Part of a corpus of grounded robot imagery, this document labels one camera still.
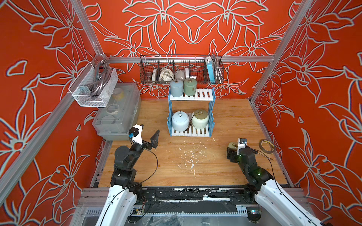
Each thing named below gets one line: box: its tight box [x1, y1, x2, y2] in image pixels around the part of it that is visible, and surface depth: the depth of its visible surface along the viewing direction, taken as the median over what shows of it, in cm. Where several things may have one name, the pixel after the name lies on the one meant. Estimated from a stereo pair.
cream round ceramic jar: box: [191, 109, 210, 130], surface depth 97 cm
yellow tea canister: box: [227, 141, 239, 150], surface depth 84 cm
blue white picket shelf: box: [166, 87, 217, 138], surface depth 98 cm
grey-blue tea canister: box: [170, 79, 184, 98], surface depth 82 cm
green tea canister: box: [183, 77, 198, 97], surface depth 82 cm
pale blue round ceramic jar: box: [171, 110, 190, 132], surface depth 95 cm
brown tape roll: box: [258, 138, 275, 154], surface depth 92 cm
